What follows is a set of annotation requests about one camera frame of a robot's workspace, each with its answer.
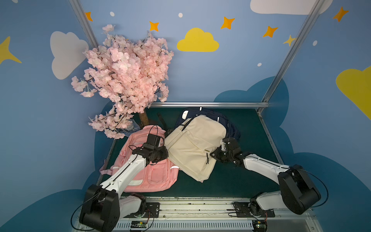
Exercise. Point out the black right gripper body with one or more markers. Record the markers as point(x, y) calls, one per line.
point(220, 154)

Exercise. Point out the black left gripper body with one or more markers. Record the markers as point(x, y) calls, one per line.
point(160, 153)

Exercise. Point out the pink backpack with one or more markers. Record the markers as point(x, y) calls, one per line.
point(153, 178)

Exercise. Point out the beige and navy backpack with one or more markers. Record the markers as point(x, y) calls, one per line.
point(190, 146)

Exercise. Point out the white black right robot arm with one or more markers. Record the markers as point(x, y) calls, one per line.
point(297, 192)

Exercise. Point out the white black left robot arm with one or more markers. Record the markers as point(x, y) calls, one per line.
point(103, 206)

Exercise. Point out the navy blue backpack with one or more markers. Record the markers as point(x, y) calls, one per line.
point(192, 112)

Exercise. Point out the left green circuit board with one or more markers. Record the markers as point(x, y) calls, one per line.
point(138, 226)

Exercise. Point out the green circuit board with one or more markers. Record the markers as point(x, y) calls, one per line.
point(259, 226)
point(138, 226)

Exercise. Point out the pink artificial blossom tree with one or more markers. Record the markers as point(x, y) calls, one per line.
point(131, 75)

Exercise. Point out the right green circuit board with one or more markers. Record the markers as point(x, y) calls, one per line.
point(259, 226)

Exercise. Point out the aluminium back rail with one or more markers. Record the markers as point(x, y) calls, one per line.
point(243, 105)

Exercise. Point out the aluminium right corner post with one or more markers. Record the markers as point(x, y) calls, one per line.
point(301, 36)

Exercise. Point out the aluminium corner post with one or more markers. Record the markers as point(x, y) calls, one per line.
point(84, 22)
point(301, 36)

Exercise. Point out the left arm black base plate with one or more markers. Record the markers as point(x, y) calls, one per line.
point(151, 209)

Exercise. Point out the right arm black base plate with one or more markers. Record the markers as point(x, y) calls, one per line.
point(246, 209)

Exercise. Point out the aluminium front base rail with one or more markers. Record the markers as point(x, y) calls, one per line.
point(207, 214)

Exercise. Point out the aluminium left corner post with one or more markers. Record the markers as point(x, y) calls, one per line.
point(84, 22)

